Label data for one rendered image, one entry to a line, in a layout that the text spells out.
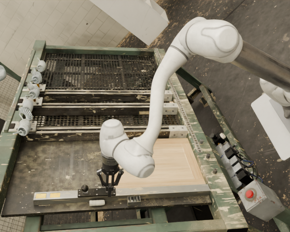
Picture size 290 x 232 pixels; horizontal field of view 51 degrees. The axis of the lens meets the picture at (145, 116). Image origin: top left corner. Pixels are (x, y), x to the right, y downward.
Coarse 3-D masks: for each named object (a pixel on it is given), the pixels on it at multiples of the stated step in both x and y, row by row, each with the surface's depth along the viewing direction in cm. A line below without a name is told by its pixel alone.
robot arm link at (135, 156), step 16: (176, 48) 127; (160, 64) 130; (176, 64) 128; (160, 80) 128; (160, 96) 126; (160, 112) 123; (160, 128) 123; (128, 144) 120; (144, 144) 118; (128, 160) 117; (144, 160) 115; (144, 176) 117
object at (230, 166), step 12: (216, 144) 210; (228, 144) 196; (216, 156) 196; (228, 156) 191; (240, 156) 195; (228, 168) 190; (240, 168) 180; (252, 168) 194; (228, 180) 180; (240, 180) 177; (252, 180) 178
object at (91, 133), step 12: (24, 108) 184; (36, 132) 192; (48, 132) 193; (60, 132) 194; (72, 132) 196; (84, 132) 197; (96, 132) 198; (132, 132) 203; (144, 132) 204; (168, 132) 207; (180, 132) 209
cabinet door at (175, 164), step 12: (156, 144) 202; (168, 144) 204; (180, 144) 205; (156, 156) 193; (168, 156) 194; (180, 156) 195; (192, 156) 196; (156, 168) 184; (168, 168) 185; (180, 168) 186; (192, 168) 187; (120, 180) 173; (132, 180) 174; (144, 180) 175; (156, 180) 176; (168, 180) 177; (180, 180) 178; (192, 180) 178
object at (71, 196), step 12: (36, 192) 158; (48, 192) 159; (60, 192) 160; (72, 192) 160; (120, 192) 163; (132, 192) 164; (144, 192) 165; (156, 192) 166; (168, 192) 167; (180, 192) 168; (192, 192) 169; (204, 192) 171; (36, 204) 156
